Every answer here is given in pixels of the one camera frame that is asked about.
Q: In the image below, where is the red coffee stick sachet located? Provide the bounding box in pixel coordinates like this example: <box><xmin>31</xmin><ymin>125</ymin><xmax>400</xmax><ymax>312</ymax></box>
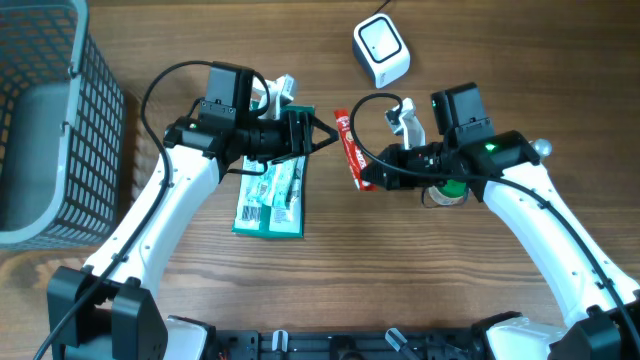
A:
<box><xmin>334</xmin><ymin>109</ymin><xmax>376</xmax><ymax>192</ymax></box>

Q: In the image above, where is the teal snack packet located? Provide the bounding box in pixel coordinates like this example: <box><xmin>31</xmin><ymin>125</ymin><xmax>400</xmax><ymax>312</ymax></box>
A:
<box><xmin>246</xmin><ymin>158</ymin><xmax>299</xmax><ymax>209</ymax></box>

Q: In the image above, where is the green lidded cup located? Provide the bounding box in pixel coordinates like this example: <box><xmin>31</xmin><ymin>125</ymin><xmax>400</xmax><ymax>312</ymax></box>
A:
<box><xmin>427</xmin><ymin>180</ymin><xmax>469</xmax><ymax>207</ymax></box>

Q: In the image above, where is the green sponge package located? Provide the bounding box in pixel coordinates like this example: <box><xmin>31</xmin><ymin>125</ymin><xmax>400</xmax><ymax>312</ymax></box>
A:
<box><xmin>231</xmin><ymin>98</ymin><xmax>317</xmax><ymax>239</ymax></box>

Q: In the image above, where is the yellow dish soap bottle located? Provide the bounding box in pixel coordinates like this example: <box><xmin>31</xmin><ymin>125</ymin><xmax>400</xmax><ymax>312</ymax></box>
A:
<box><xmin>530</xmin><ymin>139</ymin><xmax>553</xmax><ymax>159</ymax></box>

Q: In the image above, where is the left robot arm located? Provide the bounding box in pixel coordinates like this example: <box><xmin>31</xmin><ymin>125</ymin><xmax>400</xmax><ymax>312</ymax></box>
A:
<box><xmin>38</xmin><ymin>62</ymin><xmax>338</xmax><ymax>359</ymax></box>

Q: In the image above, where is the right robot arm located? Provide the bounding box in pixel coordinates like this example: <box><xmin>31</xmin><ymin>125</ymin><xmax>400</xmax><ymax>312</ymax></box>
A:
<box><xmin>361</xmin><ymin>83</ymin><xmax>639</xmax><ymax>359</ymax></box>

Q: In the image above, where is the white barcode scanner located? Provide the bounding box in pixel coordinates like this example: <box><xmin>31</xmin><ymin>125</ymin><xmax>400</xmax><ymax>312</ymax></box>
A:
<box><xmin>352</xmin><ymin>13</ymin><xmax>411</xmax><ymax>89</ymax></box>

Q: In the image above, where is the grey plastic mesh basket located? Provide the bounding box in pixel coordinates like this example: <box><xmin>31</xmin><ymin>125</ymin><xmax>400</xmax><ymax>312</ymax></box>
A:
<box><xmin>1</xmin><ymin>0</ymin><xmax>126</xmax><ymax>251</ymax></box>

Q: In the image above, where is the right camera cable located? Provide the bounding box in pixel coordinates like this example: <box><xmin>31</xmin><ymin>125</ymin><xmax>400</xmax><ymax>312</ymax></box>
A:
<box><xmin>348</xmin><ymin>92</ymin><xmax>640</xmax><ymax>351</ymax></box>

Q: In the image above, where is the camera cable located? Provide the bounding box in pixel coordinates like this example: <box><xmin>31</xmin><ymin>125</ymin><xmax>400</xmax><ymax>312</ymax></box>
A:
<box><xmin>348</xmin><ymin>92</ymin><xmax>640</xmax><ymax>351</ymax></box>
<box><xmin>32</xmin><ymin>59</ymin><xmax>271</xmax><ymax>360</ymax></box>

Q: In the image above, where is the left camera cable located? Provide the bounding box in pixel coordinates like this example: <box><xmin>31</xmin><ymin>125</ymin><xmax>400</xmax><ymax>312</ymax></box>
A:
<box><xmin>32</xmin><ymin>59</ymin><xmax>271</xmax><ymax>360</ymax></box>

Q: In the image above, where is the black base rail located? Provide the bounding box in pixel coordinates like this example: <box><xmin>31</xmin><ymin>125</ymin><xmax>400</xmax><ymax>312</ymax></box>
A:
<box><xmin>201</xmin><ymin>328</ymin><xmax>493</xmax><ymax>360</ymax></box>

